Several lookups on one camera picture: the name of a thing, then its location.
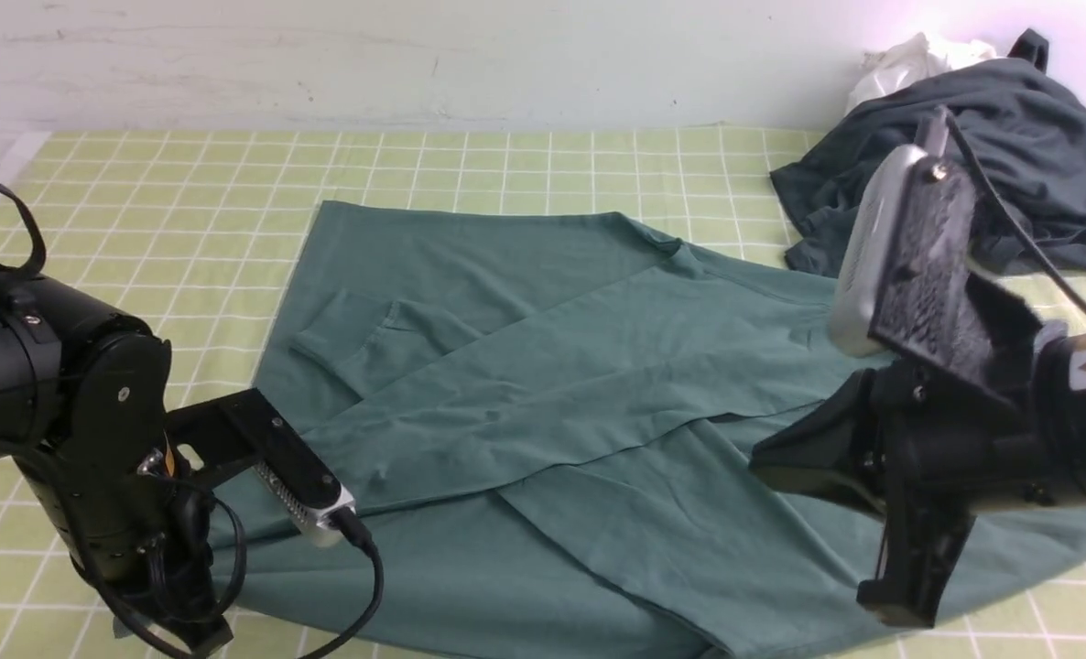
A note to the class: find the white crumpled cloth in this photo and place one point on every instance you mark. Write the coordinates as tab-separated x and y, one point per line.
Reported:
920	57

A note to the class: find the green checkered tablecloth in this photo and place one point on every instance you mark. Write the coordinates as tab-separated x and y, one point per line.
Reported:
186	201

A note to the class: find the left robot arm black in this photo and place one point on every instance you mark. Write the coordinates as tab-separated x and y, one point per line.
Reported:
83	416

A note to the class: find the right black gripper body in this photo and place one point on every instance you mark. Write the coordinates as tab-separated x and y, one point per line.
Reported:
928	440

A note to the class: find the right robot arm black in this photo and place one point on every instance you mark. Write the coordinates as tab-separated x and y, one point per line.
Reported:
1065	410

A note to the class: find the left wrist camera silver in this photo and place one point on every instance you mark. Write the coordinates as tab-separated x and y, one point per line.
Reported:
243	431

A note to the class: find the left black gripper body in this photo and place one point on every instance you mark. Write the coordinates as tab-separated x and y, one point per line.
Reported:
146	537

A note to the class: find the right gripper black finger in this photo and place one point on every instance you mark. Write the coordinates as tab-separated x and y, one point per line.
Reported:
833	454

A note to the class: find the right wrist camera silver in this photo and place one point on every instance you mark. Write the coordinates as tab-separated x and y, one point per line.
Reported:
906	283

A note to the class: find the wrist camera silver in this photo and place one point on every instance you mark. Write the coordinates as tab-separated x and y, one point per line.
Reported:
906	283
243	431

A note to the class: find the green long-sleeved shirt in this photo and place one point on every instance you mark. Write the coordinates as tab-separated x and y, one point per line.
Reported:
546	422

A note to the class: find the dark grey crumpled garment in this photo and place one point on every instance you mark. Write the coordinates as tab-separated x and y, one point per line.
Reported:
1027	130

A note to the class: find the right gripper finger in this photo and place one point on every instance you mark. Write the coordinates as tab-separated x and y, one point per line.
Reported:
921	545

